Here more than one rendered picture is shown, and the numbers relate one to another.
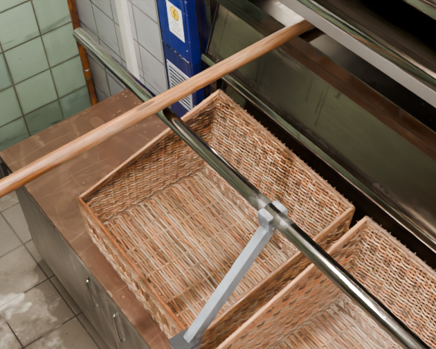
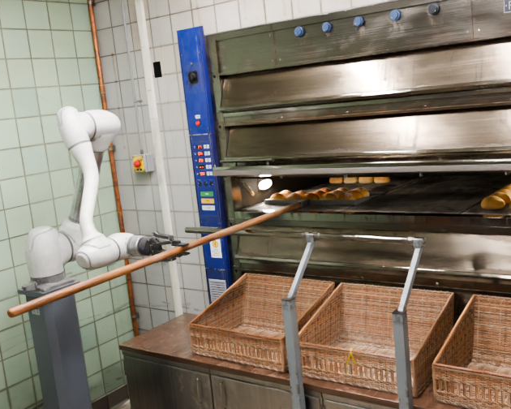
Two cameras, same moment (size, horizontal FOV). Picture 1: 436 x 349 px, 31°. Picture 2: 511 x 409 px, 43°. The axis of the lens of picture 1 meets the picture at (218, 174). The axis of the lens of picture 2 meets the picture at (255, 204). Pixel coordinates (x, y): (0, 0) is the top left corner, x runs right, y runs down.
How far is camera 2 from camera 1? 1.94 m
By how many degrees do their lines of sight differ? 41
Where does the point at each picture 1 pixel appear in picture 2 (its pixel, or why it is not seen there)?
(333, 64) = (308, 214)
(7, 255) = not seen: outside the picture
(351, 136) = (324, 247)
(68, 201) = (173, 348)
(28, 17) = (108, 300)
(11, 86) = (96, 346)
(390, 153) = (344, 243)
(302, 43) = (291, 214)
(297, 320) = (324, 342)
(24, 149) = (134, 341)
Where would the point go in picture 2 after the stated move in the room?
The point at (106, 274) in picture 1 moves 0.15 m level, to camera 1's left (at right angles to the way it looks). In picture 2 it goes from (212, 360) to (181, 368)
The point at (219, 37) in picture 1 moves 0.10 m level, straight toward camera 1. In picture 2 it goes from (242, 243) to (249, 247)
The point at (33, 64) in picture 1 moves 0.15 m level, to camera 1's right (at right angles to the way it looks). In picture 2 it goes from (109, 332) to (134, 327)
